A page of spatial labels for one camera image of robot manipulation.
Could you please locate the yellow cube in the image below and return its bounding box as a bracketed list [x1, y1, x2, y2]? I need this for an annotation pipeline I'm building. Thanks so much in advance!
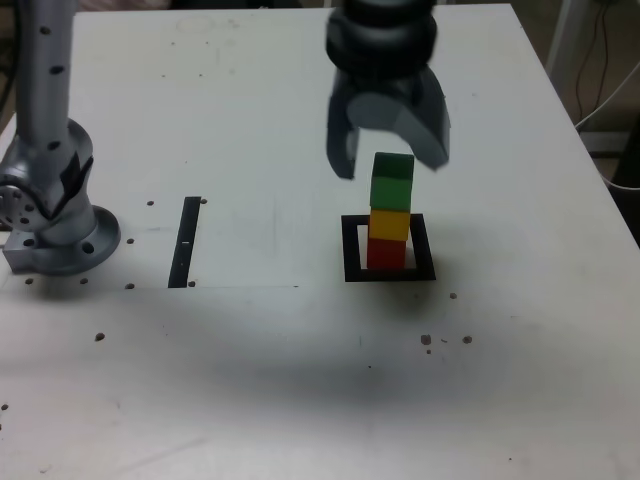
[367, 208, 412, 243]

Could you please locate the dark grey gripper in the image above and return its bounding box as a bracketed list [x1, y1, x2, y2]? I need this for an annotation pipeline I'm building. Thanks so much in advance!
[326, 68, 453, 182]

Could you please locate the grey metal bar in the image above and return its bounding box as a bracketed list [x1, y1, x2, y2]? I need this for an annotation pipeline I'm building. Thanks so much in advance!
[578, 130, 632, 158]

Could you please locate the white cable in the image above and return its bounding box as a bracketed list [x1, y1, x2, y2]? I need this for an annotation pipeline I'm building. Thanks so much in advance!
[573, 63, 640, 129]
[596, 158, 640, 192]

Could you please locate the black tape square outline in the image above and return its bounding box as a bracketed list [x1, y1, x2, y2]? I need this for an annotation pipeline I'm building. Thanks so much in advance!
[340, 213, 437, 284]

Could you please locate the black tape strip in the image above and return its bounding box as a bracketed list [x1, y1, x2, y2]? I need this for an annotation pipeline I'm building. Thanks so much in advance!
[167, 195, 202, 290]

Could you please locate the red cube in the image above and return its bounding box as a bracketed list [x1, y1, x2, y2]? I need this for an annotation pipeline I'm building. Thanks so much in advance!
[366, 237, 408, 272]

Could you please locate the thin black hanging cable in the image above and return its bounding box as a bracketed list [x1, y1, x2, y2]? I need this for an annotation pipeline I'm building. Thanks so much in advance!
[573, 0, 610, 122]

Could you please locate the white table leg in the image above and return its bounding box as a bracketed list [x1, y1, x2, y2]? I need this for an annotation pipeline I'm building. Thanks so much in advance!
[543, 0, 577, 87]

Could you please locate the green cube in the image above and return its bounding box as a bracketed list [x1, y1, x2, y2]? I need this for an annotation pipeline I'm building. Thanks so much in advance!
[369, 151, 416, 212]

